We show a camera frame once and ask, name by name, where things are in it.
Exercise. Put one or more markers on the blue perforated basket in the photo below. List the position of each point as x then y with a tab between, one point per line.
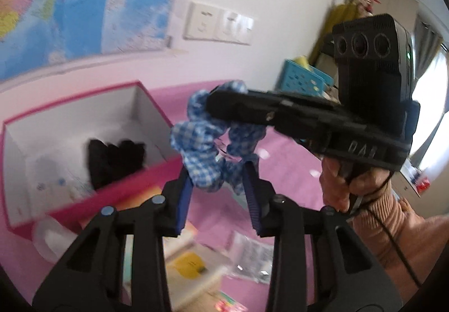
298	79

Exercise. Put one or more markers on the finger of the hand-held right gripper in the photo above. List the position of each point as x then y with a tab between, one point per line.
242	108
301	98

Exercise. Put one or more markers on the person's right forearm pink sleeve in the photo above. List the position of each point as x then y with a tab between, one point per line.
407	227

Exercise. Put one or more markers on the clear printed plastic packet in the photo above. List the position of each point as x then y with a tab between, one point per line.
249	256

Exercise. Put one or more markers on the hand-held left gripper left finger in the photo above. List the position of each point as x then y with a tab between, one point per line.
184	192

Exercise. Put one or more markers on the grey curtain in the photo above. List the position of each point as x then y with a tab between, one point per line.
426	45

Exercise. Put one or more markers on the pastel tissue pack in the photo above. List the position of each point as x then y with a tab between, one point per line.
140	198

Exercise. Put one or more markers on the pink floral bed sheet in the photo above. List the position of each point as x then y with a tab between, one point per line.
287	171

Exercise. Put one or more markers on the black cloth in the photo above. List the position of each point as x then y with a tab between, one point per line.
112	161

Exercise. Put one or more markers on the yellow garment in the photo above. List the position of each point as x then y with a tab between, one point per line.
336	19

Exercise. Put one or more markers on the pink cardboard box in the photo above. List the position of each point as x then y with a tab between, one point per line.
35	143

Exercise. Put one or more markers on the white cabinet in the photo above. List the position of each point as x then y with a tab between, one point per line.
408	185

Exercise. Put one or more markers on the white wall socket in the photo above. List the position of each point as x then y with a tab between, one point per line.
202	21

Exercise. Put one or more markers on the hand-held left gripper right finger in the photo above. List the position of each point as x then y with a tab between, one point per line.
250	192

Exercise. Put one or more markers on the blue checked scrunchie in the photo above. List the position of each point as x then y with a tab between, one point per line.
196	143

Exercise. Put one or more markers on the person's right hand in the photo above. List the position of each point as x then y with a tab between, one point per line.
336	189

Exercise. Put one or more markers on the yellow white wet wipe pack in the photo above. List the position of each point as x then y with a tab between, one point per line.
189	263

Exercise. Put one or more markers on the pale yellow object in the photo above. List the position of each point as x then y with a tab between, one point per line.
301	62

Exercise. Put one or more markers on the pink hanging plush toy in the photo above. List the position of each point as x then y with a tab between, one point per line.
366	1

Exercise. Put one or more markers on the white lotion pump bottle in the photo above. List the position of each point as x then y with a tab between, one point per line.
56	241

